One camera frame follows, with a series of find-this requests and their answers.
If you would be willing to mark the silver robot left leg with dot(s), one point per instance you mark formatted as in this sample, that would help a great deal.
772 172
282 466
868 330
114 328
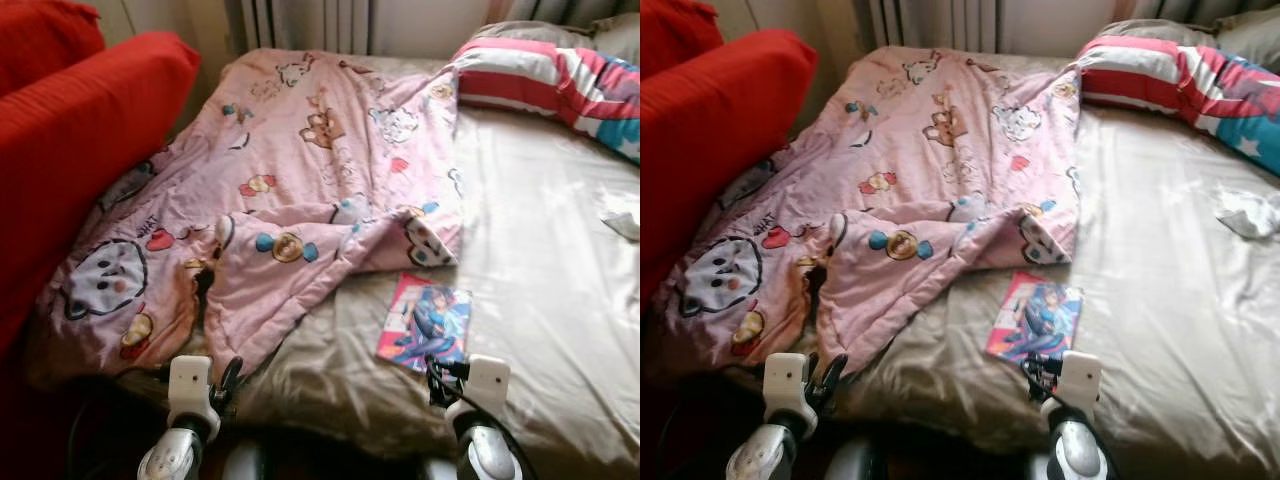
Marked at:
850 465
245 465

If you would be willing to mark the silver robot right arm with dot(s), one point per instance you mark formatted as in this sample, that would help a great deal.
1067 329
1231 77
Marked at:
1075 450
485 450

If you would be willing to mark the pink cartoon print blanket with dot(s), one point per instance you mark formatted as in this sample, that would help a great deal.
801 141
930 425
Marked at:
920 150
300 150

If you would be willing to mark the large red cushion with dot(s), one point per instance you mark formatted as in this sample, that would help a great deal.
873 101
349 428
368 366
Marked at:
675 30
90 140
720 130
45 40

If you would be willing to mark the colourful comic book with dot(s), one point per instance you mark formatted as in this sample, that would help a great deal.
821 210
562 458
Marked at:
1035 318
425 320

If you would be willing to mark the beige floral bed sheet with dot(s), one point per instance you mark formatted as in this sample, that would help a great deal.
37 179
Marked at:
1170 300
540 280

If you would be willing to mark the silver robot leg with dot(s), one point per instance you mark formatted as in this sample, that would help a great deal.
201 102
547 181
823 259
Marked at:
850 465
1035 472
245 465

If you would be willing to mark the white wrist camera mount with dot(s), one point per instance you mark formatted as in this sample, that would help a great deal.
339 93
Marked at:
190 383
785 380
488 380
1080 377

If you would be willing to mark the crumpled white cloth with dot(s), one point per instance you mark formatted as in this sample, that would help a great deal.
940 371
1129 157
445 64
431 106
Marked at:
1250 215
622 222

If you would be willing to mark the brown floral pillow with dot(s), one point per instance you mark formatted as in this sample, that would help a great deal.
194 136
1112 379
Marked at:
1160 30
530 32
1250 38
618 38

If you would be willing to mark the grey pleated curtain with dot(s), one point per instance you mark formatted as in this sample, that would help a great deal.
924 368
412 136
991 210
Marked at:
560 8
1200 7

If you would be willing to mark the white pleated curtain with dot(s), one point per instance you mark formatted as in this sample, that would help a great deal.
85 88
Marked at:
930 22
300 22

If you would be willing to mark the silver robot right leg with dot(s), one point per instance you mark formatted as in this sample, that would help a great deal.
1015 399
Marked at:
1035 472

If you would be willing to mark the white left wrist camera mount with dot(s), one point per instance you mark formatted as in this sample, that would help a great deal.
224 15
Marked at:
190 383
785 380

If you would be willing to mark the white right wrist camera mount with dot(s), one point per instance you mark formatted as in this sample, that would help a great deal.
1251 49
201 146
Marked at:
1080 377
488 380

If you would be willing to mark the red white blue bolster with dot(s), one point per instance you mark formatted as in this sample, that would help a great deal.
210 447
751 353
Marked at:
520 85
1150 85

